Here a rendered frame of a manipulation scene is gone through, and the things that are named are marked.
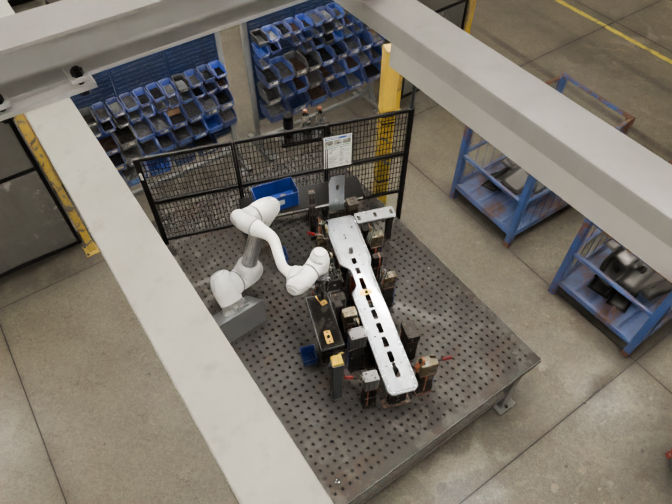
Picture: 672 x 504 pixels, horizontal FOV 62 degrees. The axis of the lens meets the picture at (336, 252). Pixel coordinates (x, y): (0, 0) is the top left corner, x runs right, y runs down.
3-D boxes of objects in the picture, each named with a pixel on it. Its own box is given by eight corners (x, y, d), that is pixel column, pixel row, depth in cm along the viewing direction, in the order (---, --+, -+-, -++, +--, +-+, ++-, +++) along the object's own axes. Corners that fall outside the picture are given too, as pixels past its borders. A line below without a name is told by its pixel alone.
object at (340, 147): (352, 164, 412) (353, 131, 388) (322, 170, 408) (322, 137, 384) (351, 162, 413) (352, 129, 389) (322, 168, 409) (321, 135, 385)
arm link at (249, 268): (225, 281, 382) (248, 266, 397) (242, 296, 378) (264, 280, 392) (244, 200, 328) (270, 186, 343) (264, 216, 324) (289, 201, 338)
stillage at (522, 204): (536, 150, 592) (564, 71, 518) (596, 195, 551) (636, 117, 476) (449, 195, 551) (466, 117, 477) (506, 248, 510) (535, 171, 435)
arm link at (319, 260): (318, 258, 311) (303, 273, 305) (317, 240, 299) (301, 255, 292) (333, 267, 307) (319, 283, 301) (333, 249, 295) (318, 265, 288)
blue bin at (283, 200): (300, 204, 403) (299, 191, 393) (259, 216, 396) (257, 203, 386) (292, 189, 413) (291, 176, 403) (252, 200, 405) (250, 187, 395)
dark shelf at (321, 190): (365, 198, 411) (365, 195, 409) (244, 223, 396) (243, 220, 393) (356, 178, 424) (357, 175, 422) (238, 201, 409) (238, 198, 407)
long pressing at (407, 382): (424, 387, 320) (424, 386, 319) (386, 397, 316) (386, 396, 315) (353, 214, 403) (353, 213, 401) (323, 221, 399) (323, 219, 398)
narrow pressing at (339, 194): (344, 209, 404) (345, 174, 378) (329, 212, 402) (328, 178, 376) (344, 208, 405) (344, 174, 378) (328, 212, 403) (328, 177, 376)
